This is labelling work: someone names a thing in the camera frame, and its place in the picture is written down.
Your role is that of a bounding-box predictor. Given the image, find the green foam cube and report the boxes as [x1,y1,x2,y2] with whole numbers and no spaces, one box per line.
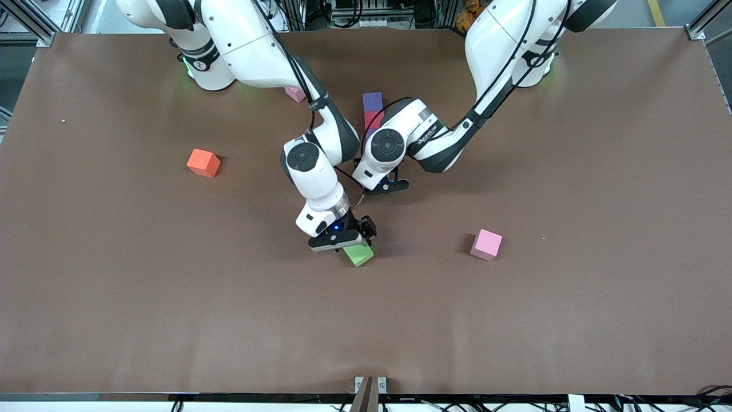
[343,239,375,268]

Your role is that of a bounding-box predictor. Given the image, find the light pink foam cube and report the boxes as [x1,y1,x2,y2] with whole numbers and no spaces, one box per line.
[470,229,503,262]

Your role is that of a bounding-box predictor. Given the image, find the orange foam cube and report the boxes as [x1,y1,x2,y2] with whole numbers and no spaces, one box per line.
[186,148,221,179]

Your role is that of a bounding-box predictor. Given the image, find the orange mesh bag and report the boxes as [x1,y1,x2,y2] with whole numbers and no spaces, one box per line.
[455,0,487,32]

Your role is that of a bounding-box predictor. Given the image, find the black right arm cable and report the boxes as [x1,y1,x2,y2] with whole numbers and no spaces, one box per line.
[250,0,368,211]

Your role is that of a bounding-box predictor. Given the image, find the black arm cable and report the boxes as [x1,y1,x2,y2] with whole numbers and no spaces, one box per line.
[250,0,368,211]
[357,0,541,167]

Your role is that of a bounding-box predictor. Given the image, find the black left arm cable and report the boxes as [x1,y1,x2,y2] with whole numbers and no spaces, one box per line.
[357,0,541,167]

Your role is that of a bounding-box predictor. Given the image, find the small metal bracket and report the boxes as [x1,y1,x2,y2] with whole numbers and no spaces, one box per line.
[353,376,388,395]

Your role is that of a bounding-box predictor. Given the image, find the aluminium frame profile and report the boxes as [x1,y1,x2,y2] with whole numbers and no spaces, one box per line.
[0,0,58,47]
[686,0,732,46]

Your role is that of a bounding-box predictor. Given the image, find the black cable bundle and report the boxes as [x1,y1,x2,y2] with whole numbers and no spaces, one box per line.
[695,385,732,412]

